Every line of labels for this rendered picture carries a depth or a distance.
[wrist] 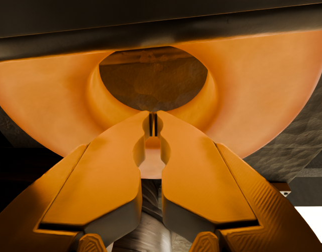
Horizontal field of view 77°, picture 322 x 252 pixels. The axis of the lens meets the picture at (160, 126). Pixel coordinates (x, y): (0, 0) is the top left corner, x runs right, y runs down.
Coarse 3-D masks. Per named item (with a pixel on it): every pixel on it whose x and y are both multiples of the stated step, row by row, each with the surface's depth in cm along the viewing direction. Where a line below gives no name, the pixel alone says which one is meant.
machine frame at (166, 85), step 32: (128, 64) 16; (160, 64) 16; (192, 64) 16; (128, 96) 18; (160, 96) 18; (192, 96) 18; (320, 96) 19; (0, 128) 21; (288, 128) 22; (320, 128) 22; (256, 160) 36; (288, 160) 36; (160, 192) 45
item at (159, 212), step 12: (0, 156) 28; (12, 156) 28; (24, 156) 28; (36, 156) 29; (48, 156) 29; (60, 156) 30; (0, 168) 27; (12, 168) 27; (24, 168) 27; (36, 168) 27; (48, 168) 28; (0, 180) 23; (12, 180) 23; (24, 180) 23; (144, 180) 37; (144, 192) 36; (156, 192) 42; (144, 204) 29; (156, 204) 40; (156, 216) 31
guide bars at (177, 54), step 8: (144, 48) 14; (152, 48) 14; (160, 48) 14; (168, 48) 14; (176, 48) 14; (112, 56) 14; (120, 56) 14; (128, 56) 14; (136, 56) 14; (144, 56) 14; (152, 56) 14; (160, 56) 14; (168, 56) 14; (176, 56) 14; (184, 56) 14; (192, 56) 14; (104, 64) 15; (112, 64) 15; (120, 64) 15
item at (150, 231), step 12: (0, 192) 22; (12, 192) 22; (0, 204) 21; (144, 216) 29; (144, 228) 28; (156, 228) 30; (120, 240) 24; (132, 240) 26; (144, 240) 27; (156, 240) 29; (168, 240) 34
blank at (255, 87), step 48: (192, 48) 8; (240, 48) 8; (288, 48) 8; (0, 96) 10; (48, 96) 10; (96, 96) 11; (240, 96) 10; (288, 96) 10; (48, 144) 12; (240, 144) 12
